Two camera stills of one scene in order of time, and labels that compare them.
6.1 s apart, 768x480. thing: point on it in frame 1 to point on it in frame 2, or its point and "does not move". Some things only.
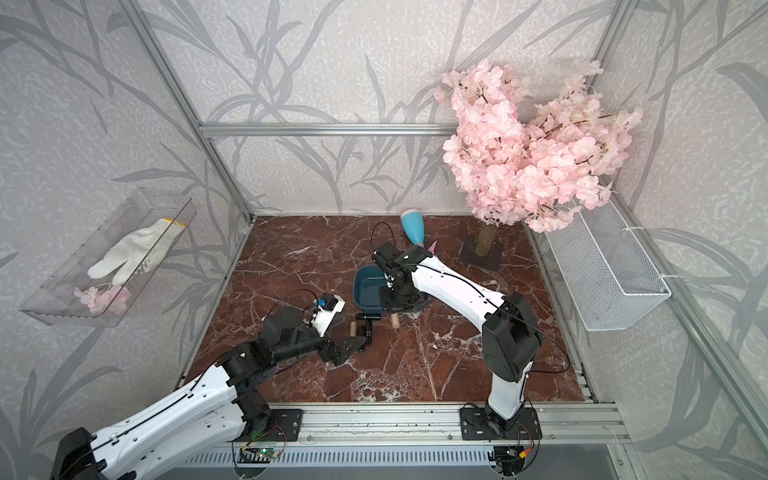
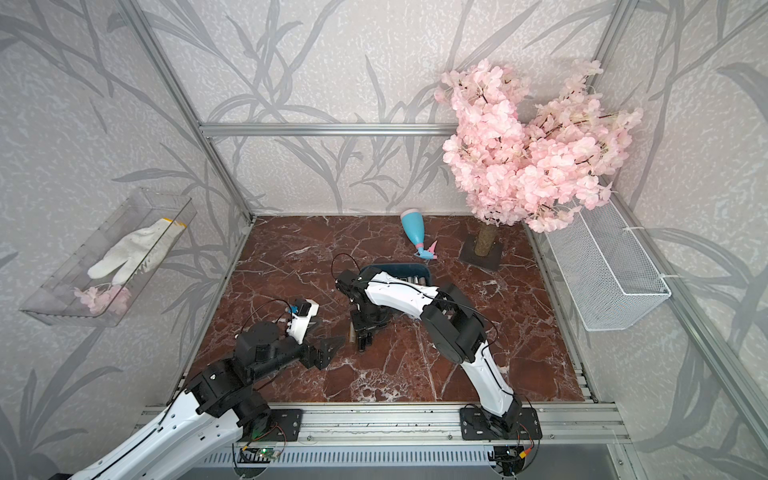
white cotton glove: (138, 251) does not move
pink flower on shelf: (115, 300) does not move
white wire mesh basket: (611, 278) does not move
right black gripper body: (392, 300) to (367, 320)
